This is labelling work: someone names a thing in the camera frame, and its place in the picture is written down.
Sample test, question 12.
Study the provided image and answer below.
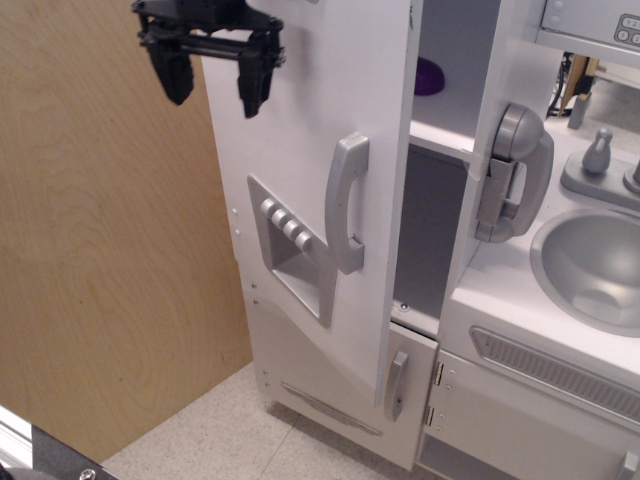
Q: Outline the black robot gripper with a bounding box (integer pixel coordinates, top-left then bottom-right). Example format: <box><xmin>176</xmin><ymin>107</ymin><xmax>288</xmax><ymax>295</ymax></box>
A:
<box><xmin>131</xmin><ymin>1</ymin><xmax>285</xmax><ymax>118</ymax></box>

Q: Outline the white toy fridge door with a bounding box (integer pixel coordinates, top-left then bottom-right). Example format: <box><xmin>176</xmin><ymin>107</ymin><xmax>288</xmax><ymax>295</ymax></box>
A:
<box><xmin>203</xmin><ymin>1</ymin><xmax>422</xmax><ymax>405</ymax></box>

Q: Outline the grey ice dispenser box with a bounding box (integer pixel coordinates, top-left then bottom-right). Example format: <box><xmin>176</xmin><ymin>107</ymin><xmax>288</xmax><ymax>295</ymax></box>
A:
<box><xmin>247</xmin><ymin>176</ymin><xmax>337</xmax><ymax>328</ymax></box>

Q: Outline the purple toy eggplant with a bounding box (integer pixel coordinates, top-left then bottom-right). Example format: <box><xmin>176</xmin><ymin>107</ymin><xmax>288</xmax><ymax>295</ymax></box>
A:
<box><xmin>414</xmin><ymin>57</ymin><xmax>445</xmax><ymax>96</ymax></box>

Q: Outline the grey toy telephone handset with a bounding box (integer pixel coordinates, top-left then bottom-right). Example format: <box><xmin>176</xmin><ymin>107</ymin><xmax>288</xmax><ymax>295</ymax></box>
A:
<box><xmin>475</xmin><ymin>104</ymin><xmax>554</xmax><ymax>243</ymax></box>

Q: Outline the white lower freezer door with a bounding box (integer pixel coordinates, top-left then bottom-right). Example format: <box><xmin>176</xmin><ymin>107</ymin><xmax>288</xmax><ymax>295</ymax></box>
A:
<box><xmin>242</xmin><ymin>279</ymin><xmax>438</xmax><ymax>470</ymax></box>

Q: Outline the white toy kitchen cabinet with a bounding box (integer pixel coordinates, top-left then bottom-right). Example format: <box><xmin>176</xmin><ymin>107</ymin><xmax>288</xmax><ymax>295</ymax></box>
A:
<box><xmin>232</xmin><ymin>0</ymin><xmax>640</xmax><ymax>480</ymax></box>

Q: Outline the grey toy faucet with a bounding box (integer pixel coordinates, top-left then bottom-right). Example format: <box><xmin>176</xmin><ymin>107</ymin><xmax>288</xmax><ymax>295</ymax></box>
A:
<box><xmin>561</xmin><ymin>128</ymin><xmax>639</xmax><ymax>212</ymax></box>

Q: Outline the toy microwave with keypad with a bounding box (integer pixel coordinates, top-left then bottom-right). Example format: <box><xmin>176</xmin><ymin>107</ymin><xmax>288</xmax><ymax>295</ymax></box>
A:
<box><xmin>536</xmin><ymin>0</ymin><xmax>639</xmax><ymax>55</ymax></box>

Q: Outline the grey toy sink basin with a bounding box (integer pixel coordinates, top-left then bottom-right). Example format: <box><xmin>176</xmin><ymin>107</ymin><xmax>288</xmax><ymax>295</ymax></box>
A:
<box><xmin>530</xmin><ymin>209</ymin><xmax>639</xmax><ymax>338</ymax></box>

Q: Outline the grey vent grille panel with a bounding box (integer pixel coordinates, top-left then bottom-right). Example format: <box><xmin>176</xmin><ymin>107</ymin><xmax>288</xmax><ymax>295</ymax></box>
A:
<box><xmin>469</xmin><ymin>326</ymin><xmax>639</xmax><ymax>424</ymax></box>

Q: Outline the white oven door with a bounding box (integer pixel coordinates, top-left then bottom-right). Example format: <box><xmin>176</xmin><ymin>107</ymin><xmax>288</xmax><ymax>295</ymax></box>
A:
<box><xmin>426</xmin><ymin>351</ymin><xmax>639</xmax><ymax>479</ymax></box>

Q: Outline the grey fridge door handle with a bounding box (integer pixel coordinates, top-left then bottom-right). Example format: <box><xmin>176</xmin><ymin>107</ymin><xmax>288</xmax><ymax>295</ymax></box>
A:
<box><xmin>324</xmin><ymin>132</ymin><xmax>370</xmax><ymax>275</ymax></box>

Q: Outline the grey freezer door handle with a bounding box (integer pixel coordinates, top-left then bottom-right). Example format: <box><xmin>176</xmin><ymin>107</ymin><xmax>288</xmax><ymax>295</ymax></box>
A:
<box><xmin>383</xmin><ymin>350</ymin><xmax>409</xmax><ymax>422</ymax></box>

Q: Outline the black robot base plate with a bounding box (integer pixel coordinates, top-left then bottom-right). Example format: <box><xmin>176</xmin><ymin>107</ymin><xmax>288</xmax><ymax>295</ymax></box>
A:
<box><xmin>1</xmin><ymin>406</ymin><xmax>117</xmax><ymax>480</ymax></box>

